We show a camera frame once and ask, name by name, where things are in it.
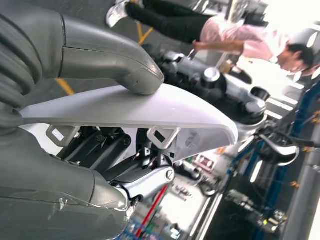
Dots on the person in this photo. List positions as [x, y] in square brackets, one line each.
[225, 31]

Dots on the silver and black robot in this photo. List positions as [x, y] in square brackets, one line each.
[212, 78]

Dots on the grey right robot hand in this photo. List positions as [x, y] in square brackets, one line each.
[50, 172]

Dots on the grey metal post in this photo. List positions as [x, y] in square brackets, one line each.
[302, 198]

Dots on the blue metal shelf rack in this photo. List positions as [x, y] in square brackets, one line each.
[302, 109]

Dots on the clear plastic film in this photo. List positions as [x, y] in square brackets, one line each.
[75, 218]

